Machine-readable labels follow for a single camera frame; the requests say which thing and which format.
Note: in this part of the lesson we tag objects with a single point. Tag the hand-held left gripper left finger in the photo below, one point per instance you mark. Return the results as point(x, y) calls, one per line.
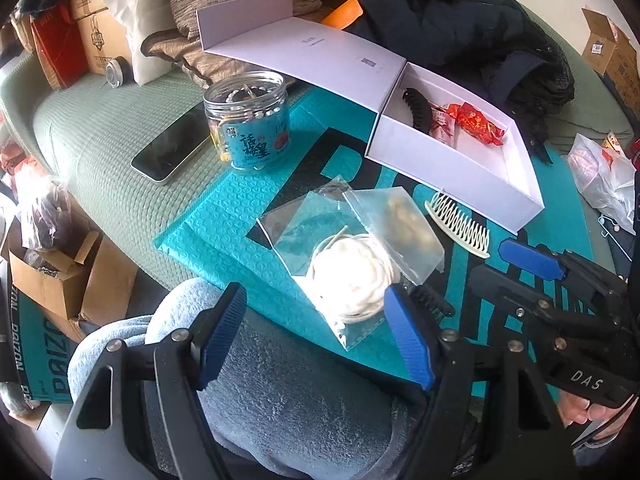
point(220, 335)

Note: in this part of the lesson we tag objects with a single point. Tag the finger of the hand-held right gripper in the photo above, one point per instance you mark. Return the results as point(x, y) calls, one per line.
point(500, 285)
point(530, 260)

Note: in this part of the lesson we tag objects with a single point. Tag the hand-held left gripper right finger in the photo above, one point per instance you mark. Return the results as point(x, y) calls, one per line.
point(407, 340)

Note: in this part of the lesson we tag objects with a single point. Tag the black plastic comb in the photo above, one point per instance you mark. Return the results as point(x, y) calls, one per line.
point(432, 302)

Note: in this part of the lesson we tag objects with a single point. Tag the cream plastic comb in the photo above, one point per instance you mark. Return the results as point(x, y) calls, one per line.
point(452, 227)

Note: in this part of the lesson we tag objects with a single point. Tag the pink white snack packet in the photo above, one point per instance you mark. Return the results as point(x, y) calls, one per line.
point(442, 125)

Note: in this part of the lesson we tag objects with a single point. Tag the black hair claw clip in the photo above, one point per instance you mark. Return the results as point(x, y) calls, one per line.
point(420, 110)

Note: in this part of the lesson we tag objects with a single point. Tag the white cardboard box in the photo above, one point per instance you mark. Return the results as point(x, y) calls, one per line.
point(300, 45)

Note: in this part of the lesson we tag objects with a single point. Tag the person's right hand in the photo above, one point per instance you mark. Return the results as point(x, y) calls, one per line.
point(585, 412)

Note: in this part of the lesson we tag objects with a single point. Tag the white plastic bag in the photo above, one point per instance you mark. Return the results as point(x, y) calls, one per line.
point(600, 175)

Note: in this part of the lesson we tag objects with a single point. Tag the teal bubble mailer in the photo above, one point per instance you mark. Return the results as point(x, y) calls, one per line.
point(225, 220)

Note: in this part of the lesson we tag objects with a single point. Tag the open cardboard box with flaps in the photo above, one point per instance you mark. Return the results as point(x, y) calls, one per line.
point(100, 280)

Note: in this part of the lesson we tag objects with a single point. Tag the yellow red snack packet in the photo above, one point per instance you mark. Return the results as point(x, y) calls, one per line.
point(610, 142)

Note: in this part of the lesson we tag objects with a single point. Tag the red plaid cloth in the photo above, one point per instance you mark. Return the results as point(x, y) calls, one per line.
point(636, 152)

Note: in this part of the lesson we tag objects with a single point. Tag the stack of teal mailers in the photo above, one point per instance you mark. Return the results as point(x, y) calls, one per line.
point(37, 355)

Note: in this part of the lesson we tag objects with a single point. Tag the black smartphone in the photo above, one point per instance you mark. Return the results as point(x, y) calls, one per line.
point(170, 150)

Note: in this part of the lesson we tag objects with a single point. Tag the clear jar with blue label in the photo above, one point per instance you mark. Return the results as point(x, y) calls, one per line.
point(250, 140)

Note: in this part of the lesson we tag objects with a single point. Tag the plastic bag with dark contents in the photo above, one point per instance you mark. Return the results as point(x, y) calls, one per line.
point(45, 210)

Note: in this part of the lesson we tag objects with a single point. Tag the open brown cardboard box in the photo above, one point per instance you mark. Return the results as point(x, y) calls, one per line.
point(607, 45)

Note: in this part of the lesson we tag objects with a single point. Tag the green quilted sofa cover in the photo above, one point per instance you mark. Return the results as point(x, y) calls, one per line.
point(100, 125)

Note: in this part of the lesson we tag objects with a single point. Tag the dark navy jacket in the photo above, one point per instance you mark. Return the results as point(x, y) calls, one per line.
point(450, 25)

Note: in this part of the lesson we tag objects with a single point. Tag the round metal tin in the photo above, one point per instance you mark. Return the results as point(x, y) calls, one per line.
point(117, 72)

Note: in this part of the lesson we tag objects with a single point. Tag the orange plastic item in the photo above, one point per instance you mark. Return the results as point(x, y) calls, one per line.
point(342, 12)

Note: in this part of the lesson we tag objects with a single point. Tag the white padded bag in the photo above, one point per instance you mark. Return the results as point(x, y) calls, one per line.
point(145, 25)

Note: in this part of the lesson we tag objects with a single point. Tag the brown printed cardboard box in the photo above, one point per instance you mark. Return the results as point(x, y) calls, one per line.
point(97, 40)

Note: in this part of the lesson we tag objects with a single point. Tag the red box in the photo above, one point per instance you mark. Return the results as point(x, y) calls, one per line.
point(57, 45)

